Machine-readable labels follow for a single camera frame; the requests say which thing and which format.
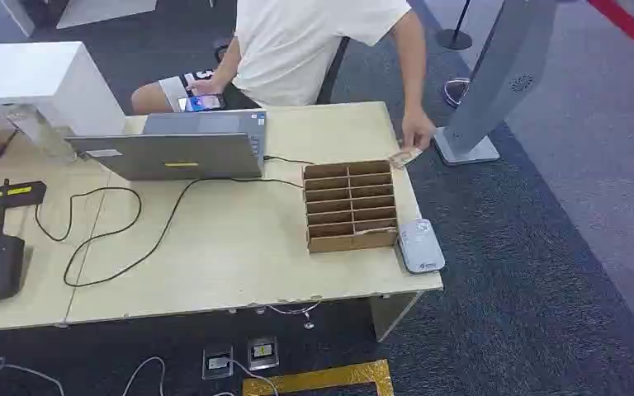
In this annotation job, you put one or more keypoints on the floor socket box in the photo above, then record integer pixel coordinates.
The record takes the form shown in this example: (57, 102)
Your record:
(263, 352)
(217, 362)

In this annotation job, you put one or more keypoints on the grey laptop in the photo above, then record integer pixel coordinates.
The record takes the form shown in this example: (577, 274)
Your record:
(185, 147)

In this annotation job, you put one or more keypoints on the person's right hand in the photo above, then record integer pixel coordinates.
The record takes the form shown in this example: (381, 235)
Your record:
(203, 85)

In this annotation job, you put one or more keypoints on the black stanchion post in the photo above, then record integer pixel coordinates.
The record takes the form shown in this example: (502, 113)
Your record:
(455, 30)

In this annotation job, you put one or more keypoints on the grey kiosk stand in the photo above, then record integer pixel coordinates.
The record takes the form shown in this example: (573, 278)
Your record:
(486, 82)

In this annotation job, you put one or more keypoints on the smartphone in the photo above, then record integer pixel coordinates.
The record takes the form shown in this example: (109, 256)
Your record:
(202, 103)

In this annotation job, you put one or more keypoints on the red barrier belt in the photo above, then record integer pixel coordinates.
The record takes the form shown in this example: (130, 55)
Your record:
(631, 27)

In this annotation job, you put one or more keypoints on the wooden card box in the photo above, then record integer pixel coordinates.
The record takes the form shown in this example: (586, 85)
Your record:
(350, 205)

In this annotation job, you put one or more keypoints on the grey card reader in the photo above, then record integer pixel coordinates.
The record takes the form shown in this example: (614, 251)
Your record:
(420, 246)

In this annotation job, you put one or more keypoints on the person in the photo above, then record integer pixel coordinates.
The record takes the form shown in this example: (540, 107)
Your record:
(295, 49)

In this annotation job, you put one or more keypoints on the black handheld scanner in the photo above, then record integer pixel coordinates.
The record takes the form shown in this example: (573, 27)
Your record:
(13, 194)

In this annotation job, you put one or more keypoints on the person's left hand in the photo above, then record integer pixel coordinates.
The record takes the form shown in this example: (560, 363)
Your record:
(416, 130)

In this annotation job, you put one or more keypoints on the person's hand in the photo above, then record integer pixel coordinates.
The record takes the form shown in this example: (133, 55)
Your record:
(416, 130)
(203, 85)

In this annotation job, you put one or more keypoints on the yellow floor tape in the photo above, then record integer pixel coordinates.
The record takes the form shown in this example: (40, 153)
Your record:
(322, 378)

